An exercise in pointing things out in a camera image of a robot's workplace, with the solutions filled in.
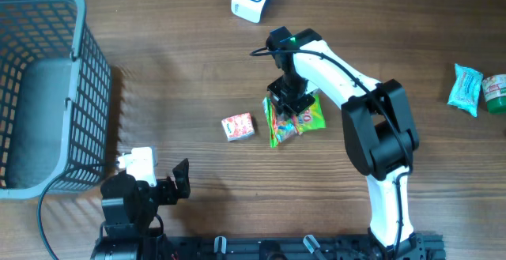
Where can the grey plastic mesh basket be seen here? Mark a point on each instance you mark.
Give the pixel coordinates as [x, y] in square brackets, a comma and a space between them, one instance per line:
[55, 99]

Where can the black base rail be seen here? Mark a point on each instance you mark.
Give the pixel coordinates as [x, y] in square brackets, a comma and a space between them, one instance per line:
[417, 247]

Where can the Haribo gummy candy bag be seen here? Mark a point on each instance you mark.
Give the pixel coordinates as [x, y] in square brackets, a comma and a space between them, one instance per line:
[282, 128]

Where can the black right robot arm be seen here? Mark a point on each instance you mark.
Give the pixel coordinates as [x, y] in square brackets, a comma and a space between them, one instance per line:
[380, 139]

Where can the teal tissue pack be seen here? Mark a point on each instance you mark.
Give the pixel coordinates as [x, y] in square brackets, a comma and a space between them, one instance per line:
[466, 90]

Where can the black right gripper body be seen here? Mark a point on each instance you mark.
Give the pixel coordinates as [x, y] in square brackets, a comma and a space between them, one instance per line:
[288, 92]

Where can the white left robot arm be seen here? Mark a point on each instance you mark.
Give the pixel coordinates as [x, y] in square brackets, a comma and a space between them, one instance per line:
[132, 229]

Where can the small red white box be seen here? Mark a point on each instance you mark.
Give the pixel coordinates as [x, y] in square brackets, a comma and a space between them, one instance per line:
[238, 126]

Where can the green lid spice jar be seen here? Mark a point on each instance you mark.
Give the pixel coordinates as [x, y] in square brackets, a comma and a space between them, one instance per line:
[494, 92]

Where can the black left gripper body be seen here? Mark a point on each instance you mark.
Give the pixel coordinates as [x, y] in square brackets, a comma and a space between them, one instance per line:
[164, 194]

